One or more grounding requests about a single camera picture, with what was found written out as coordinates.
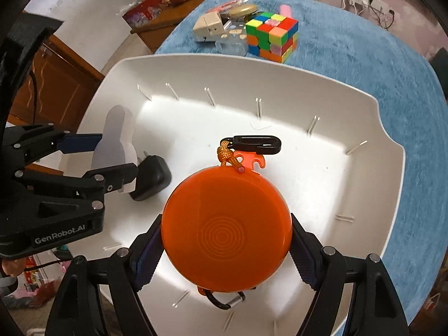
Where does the beige plastic box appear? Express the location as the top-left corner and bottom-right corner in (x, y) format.
(193, 13), (225, 43)

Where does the blue fluffy blanket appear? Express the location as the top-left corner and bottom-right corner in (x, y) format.
(154, 0), (448, 323)

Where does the red gift bag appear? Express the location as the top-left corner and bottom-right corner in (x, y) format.
(122, 0), (165, 29)

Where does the person's left hand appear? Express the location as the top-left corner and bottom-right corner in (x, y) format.
(0, 257), (27, 278)

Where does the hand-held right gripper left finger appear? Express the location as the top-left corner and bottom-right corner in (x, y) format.
(45, 213), (165, 336)

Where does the colourful puzzle cube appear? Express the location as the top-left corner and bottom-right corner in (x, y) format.
(245, 12), (299, 64)

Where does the round beige compact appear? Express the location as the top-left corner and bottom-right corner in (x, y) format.
(224, 4), (260, 18)

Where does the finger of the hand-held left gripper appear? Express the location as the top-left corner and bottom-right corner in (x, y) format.
(7, 123), (103, 169)
(14, 162), (139, 211)

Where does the clear packet with pink stick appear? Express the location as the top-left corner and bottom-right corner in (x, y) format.
(207, 0), (248, 11)

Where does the white plastic piece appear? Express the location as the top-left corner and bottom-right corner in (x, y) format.
(92, 105), (141, 194)

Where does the white plastic storage bin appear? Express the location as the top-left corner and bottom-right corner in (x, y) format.
(75, 53), (407, 336)

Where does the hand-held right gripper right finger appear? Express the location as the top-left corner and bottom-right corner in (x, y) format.
(287, 213), (410, 336)

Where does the wooden wardrobe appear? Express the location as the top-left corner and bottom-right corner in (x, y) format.
(7, 35), (106, 127)

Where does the orange round case with clip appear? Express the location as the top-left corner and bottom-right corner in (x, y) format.
(162, 135), (293, 310)

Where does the colourful floor clutter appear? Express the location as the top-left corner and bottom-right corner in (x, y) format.
(10, 248), (71, 309)

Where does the low wooden cabinet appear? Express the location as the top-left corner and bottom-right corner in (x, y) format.
(131, 0), (221, 51)

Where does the clear plastic box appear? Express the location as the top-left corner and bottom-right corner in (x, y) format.
(215, 38), (248, 57)

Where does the black charger plug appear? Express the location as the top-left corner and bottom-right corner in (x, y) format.
(131, 152), (172, 202)

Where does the black power cable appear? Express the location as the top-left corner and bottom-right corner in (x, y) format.
(367, 0), (397, 30)

